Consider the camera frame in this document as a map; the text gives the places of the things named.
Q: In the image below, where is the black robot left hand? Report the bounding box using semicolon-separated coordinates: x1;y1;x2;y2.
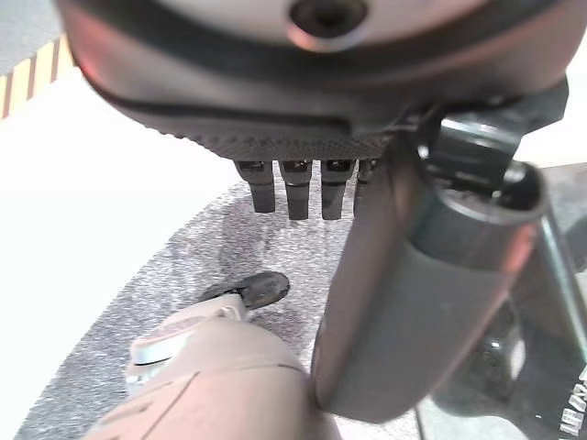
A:
51;0;582;413

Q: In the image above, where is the dark robot foot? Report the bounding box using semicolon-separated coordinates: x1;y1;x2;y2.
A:
200;270;292;318

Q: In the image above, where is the striped wooden slat panel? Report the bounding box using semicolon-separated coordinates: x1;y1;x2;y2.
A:
0;35;75;121

